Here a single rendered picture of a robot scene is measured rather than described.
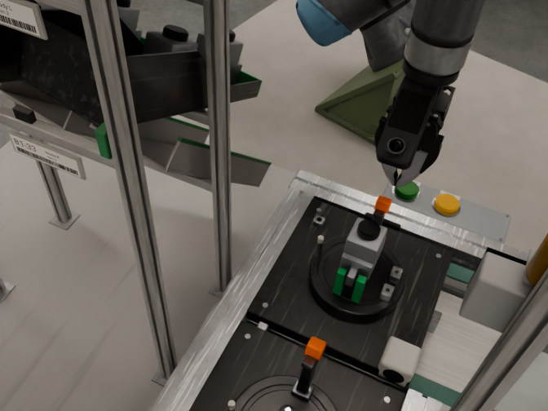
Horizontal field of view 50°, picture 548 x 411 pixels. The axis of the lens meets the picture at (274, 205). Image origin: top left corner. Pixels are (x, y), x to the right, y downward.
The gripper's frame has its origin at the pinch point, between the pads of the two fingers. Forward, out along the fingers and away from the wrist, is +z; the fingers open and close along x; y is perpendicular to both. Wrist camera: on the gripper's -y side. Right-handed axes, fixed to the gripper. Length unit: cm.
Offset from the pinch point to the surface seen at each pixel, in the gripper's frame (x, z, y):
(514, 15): -10, 104, 259
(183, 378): 15.7, 11.2, -36.1
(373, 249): -1.1, -1.4, -14.7
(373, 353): -5.7, 10.1, -22.1
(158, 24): 152, 104, 158
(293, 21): 43, 20, 64
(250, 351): 9.3, 10.1, -29.1
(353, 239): 1.8, -1.5, -14.2
